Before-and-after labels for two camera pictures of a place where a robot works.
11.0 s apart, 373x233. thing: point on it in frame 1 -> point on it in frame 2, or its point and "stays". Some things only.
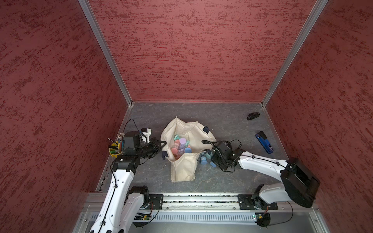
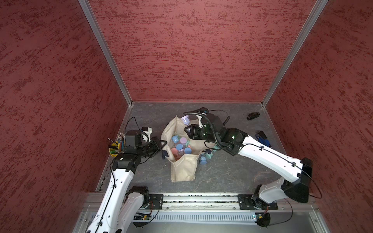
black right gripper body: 220,161 -> 201,133
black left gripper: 156,150 stays
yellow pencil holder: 117,147 stays
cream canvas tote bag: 184,169 stays
